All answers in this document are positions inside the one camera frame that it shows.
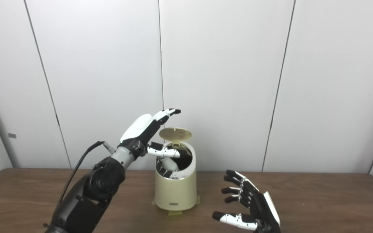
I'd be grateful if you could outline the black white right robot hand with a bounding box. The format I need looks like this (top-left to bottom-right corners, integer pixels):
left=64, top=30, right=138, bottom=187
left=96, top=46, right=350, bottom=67
left=212, top=170, right=281, bottom=233

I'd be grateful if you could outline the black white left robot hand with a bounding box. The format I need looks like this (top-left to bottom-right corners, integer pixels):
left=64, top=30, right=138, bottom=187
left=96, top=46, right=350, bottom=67
left=119, top=108, right=181, bottom=159

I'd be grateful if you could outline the round cream bin lid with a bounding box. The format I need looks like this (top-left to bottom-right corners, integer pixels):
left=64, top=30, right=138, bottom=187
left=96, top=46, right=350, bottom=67
left=159, top=128, right=192, bottom=149

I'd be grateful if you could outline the small white plastic bottle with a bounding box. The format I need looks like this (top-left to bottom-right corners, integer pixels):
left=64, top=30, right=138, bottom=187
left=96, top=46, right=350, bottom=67
left=159, top=157, right=180, bottom=172

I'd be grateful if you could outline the cream-colored trash bin body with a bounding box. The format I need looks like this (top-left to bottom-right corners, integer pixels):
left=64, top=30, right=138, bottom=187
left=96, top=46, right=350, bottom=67
left=154, top=141, right=197, bottom=211

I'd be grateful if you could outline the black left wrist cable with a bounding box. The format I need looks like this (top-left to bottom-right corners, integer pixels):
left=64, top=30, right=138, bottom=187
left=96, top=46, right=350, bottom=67
left=57, top=141, right=116, bottom=207

